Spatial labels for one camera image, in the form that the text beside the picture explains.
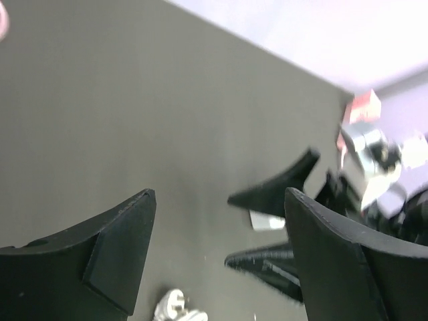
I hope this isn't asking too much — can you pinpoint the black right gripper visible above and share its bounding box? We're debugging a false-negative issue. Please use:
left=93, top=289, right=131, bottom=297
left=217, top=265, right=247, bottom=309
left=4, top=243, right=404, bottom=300
left=227, top=148, right=427, bottom=244

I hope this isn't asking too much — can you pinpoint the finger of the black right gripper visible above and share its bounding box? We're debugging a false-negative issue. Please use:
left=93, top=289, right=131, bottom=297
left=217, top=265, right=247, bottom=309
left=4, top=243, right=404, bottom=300
left=224, top=242, right=303, bottom=303

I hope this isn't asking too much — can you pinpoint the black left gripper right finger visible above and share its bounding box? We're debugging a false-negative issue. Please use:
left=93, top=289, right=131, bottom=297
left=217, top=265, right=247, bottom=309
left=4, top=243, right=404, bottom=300
left=284, top=188, right=427, bottom=320

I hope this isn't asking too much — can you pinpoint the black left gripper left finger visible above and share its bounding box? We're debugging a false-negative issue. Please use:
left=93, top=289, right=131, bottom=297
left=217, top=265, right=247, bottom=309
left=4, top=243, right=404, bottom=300
left=1, top=189, right=156, bottom=320

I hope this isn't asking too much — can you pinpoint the white tiger cube plug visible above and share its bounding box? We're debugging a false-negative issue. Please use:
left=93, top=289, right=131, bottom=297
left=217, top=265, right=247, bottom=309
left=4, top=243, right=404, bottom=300
left=249, top=211, right=285, bottom=231

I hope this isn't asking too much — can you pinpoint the pink power strip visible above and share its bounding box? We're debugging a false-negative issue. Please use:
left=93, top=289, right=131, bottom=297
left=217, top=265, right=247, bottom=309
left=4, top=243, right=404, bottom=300
left=336, top=130, right=347, bottom=169

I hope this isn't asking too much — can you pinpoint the pink cube adapter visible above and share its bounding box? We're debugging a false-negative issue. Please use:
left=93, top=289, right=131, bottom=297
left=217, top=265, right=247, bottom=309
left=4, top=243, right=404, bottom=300
left=343, top=90, right=382, bottom=124

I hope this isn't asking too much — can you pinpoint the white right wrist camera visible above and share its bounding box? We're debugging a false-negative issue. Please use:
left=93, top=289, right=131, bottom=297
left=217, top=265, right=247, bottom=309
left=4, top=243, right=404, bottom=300
left=340, top=120, right=402, bottom=208

